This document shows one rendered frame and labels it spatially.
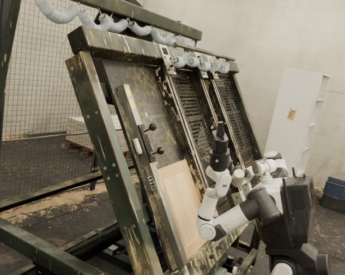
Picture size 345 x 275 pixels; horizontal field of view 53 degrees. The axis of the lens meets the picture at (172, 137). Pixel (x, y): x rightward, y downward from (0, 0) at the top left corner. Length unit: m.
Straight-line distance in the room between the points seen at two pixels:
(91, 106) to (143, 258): 0.70
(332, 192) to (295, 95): 1.65
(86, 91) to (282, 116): 4.49
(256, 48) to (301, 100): 2.13
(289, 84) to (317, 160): 1.97
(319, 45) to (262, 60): 1.07
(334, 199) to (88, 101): 5.07
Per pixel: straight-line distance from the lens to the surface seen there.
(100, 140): 1.59
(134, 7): 2.69
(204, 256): 2.00
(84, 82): 1.63
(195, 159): 2.12
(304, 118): 5.71
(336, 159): 7.12
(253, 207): 1.62
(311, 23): 7.26
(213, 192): 1.58
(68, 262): 1.95
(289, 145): 5.80
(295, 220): 1.78
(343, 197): 6.16
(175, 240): 1.79
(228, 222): 1.64
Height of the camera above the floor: 1.86
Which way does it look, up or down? 12 degrees down
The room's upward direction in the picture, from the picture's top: 10 degrees clockwise
